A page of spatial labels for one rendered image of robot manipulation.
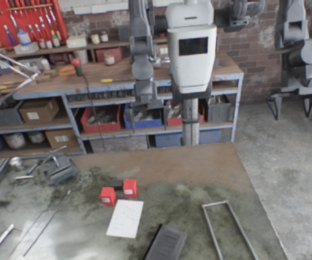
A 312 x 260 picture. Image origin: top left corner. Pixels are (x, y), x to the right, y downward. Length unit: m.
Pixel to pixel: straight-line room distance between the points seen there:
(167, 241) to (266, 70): 2.65
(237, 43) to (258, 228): 2.30
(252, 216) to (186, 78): 0.70
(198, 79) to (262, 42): 1.86
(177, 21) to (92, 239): 1.00
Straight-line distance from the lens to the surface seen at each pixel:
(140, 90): 0.61
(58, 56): 2.76
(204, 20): 1.23
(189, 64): 1.19
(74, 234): 0.94
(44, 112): 2.44
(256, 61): 3.07
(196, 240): 0.85
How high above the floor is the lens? 1.63
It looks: 36 degrees down
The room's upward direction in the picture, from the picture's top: 6 degrees counter-clockwise
